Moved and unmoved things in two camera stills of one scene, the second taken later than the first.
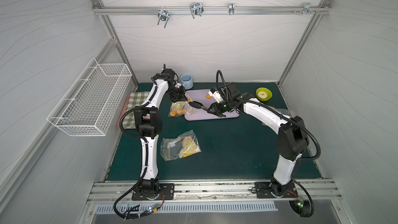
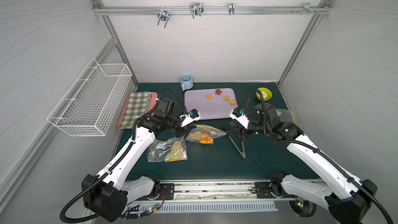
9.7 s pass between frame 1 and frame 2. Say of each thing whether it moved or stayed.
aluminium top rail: stayed
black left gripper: moved
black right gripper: moved
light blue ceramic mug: stayed
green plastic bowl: stayed
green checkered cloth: stayed
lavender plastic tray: stayed
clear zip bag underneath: moved
